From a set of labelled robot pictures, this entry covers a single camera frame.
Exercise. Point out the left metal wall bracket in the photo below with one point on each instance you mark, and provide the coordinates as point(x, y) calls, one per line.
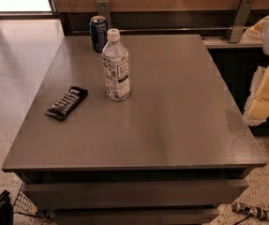
point(103, 9)

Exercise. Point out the grey drawer cabinet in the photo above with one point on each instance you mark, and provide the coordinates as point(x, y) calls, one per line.
point(170, 154)

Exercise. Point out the black wire basket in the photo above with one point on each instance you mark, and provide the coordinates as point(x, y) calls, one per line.
point(23, 206)

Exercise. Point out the black white striped handle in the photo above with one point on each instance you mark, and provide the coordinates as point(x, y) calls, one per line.
point(250, 211)

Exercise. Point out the black bag on floor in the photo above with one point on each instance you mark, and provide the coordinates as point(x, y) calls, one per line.
point(6, 209)

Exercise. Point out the blue soda can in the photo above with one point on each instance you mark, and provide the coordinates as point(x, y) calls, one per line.
point(98, 31)

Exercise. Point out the right metal wall bracket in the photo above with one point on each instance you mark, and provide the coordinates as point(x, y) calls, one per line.
point(236, 30)

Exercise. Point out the metal wall bracket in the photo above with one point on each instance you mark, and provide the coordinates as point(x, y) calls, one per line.
point(236, 30)
point(103, 9)

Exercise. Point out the clear plastic water bottle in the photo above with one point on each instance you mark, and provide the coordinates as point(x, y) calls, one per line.
point(116, 66)

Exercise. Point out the black snack bar wrapper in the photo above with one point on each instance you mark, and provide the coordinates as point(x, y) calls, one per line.
point(62, 107)

